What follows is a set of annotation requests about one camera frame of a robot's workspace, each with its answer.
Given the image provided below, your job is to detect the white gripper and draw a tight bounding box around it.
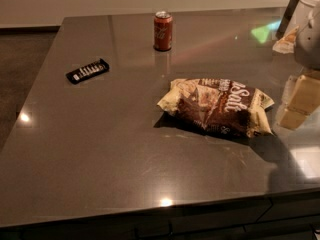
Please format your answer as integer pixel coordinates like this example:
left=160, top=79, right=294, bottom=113
left=276, top=6, right=320, bottom=130

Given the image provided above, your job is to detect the brown chip bag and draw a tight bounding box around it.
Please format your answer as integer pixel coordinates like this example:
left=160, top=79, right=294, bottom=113
left=157, top=78, right=274, bottom=138

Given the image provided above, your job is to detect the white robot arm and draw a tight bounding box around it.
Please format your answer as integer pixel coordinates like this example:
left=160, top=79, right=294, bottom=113
left=273, top=0, right=320, bottom=130

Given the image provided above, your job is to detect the black rxbar chocolate bar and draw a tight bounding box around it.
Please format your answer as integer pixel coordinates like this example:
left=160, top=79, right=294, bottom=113
left=66, top=59, right=110, bottom=85

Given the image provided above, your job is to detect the crumpled white wrapper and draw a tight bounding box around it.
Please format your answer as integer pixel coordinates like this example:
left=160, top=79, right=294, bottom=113
left=272, top=26, right=299, bottom=54

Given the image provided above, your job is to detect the red soda can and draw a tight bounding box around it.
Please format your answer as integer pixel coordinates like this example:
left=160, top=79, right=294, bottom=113
left=154, top=11, right=173, bottom=51

